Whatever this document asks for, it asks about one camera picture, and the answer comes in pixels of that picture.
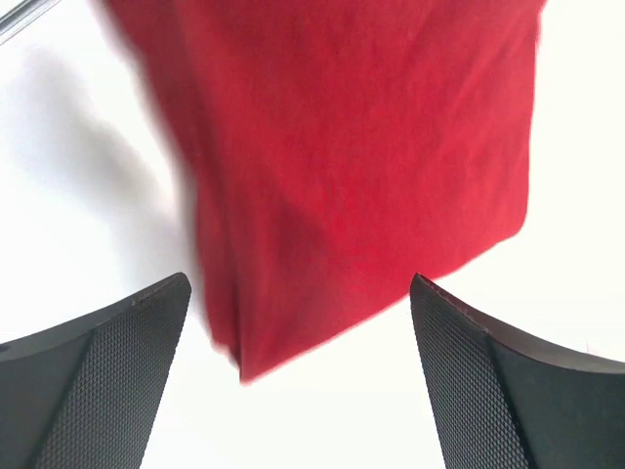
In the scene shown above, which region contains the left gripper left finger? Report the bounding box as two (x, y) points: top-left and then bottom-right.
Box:
(1, 273), (191, 469)

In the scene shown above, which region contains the dark red t-shirt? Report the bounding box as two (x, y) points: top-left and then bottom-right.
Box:
(106, 0), (544, 382)

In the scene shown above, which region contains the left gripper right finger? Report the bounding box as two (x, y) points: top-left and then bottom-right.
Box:
(410, 275), (624, 469)

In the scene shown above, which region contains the aluminium table edge rail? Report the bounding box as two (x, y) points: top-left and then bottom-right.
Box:
(1, 0), (60, 45)

